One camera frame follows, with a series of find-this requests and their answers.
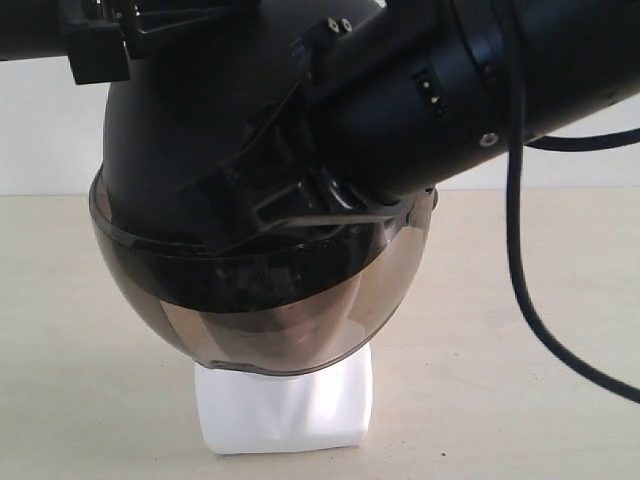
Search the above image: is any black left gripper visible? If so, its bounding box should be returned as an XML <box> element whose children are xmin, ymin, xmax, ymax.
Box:
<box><xmin>174</xmin><ymin>29</ymin><xmax>430</xmax><ymax>250</ymax></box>

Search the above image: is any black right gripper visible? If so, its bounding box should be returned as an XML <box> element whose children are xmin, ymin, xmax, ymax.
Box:
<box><xmin>57</xmin><ymin>1</ymin><xmax>260</xmax><ymax>84</ymax></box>

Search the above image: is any black helmet with tinted visor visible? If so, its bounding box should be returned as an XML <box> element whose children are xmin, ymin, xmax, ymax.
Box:
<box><xmin>89</xmin><ymin>1</ymin><xmax>437</xmax><ymax>369</ymax></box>

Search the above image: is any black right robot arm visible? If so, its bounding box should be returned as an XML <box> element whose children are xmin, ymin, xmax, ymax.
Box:
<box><xmin>1</xmin><ymin>0</ymin><xmax>260</xmax><ymax>85</ymax></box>

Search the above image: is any white mannequin head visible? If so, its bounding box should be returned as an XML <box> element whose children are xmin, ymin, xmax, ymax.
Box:
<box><xmin>191</xmin><ymin>279</ymin><xmax>375</xmax><ymax>443</ymax></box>

